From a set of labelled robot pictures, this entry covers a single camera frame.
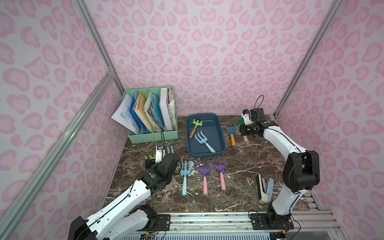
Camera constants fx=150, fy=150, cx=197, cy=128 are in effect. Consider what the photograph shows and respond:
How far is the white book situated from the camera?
3.04 feet

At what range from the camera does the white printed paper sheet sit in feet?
3.04

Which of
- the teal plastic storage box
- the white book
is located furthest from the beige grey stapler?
the white book

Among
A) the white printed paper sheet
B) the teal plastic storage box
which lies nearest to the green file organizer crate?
the white printed paper sheet

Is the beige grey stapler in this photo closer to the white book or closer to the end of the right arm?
the end of the right arm

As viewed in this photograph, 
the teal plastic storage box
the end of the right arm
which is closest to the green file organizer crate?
the teal plastic storage box

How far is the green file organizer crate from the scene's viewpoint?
37.1 inches

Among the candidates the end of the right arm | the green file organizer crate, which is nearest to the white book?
the green file organizer crate

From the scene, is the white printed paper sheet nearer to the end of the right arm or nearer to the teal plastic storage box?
the teal plastic storage box

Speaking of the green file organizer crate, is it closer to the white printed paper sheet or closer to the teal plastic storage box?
the white printed paper sheet

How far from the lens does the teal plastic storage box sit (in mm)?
996
